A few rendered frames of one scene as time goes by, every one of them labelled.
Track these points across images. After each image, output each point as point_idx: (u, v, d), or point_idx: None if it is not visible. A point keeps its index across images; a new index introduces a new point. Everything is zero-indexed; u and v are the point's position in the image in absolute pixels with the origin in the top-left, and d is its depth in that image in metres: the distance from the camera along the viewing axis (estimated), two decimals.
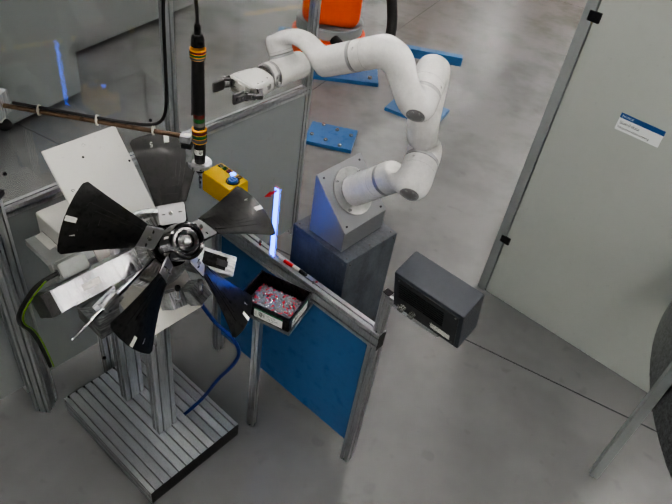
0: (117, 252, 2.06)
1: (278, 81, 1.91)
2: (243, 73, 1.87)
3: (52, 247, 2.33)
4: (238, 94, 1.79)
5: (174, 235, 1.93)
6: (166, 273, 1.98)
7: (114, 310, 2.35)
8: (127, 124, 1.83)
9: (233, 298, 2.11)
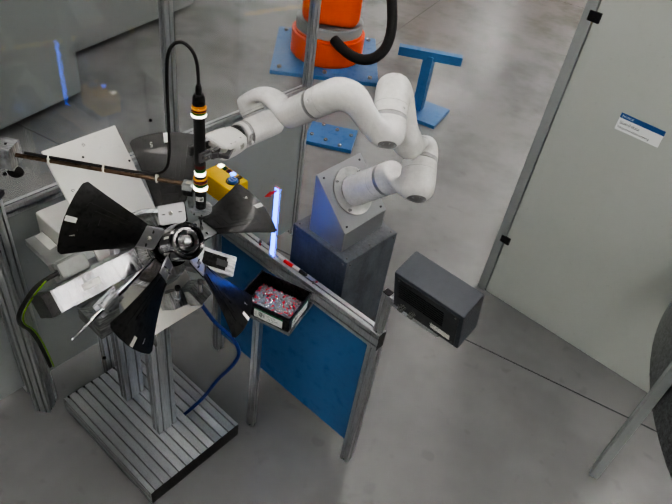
0: (117, 252, 2.06)
1: (251, 140, 1.96)
2: (217, 133, 1.92)
3: (52, 247, 2.33)
4: (204, 153, 1.85)
5: (174, 235, 1.93)
6: (166, 273, 1.98)
7: (114, 310, 2.35)
8: (132, 173, 1.94)
9: (233, 298, 2.11)
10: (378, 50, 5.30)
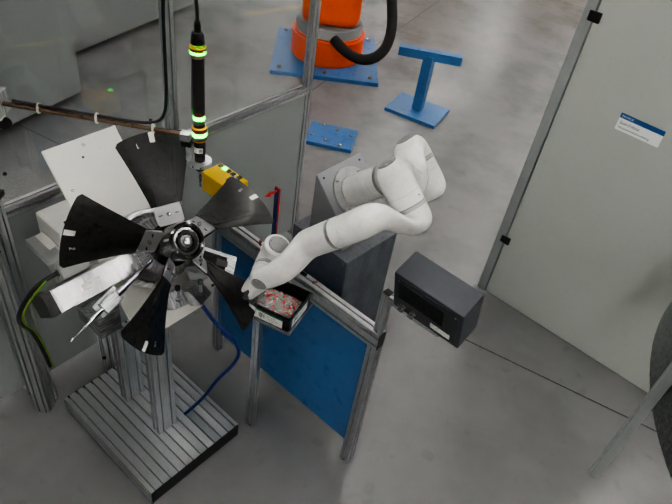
0: None
1: None
2: (258, 292, 2.04)
3: (52, 247, 2.33)
4: (256, 299, 2.13)
5: (186, 225, 1.96)
6: (145, 244, 1.95)
7: (114, 310, 2.35)
8: (127, 122, 1.83)
9: (155, 323, 1.92)
10: (378, 50, 5.30)
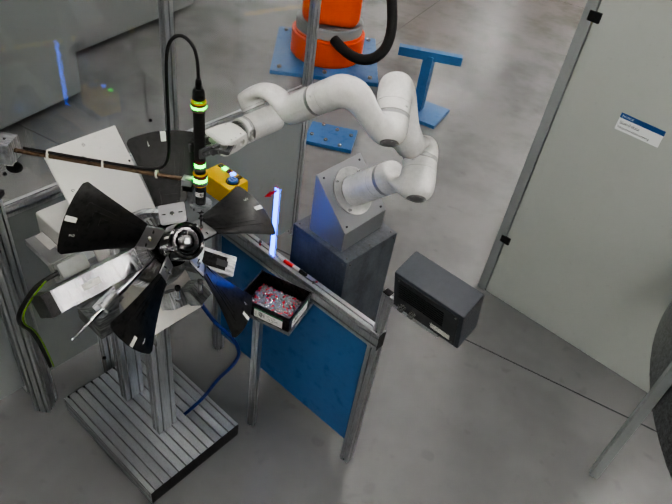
0: (117, 252, 2.06)
1: (252, 136, 1.95)
2: (217, 129, 1.91)
3: (52, 247, 2.33)
4: (204, 149, 1.84)
5: (187, 225, 1.96)
6: (145, 241, 1.95)
7: (114, 310, 2.35)
8: (132, 168, 1.93)
9: (146, 320, 1.91)
10: (378, 50, 5.30)
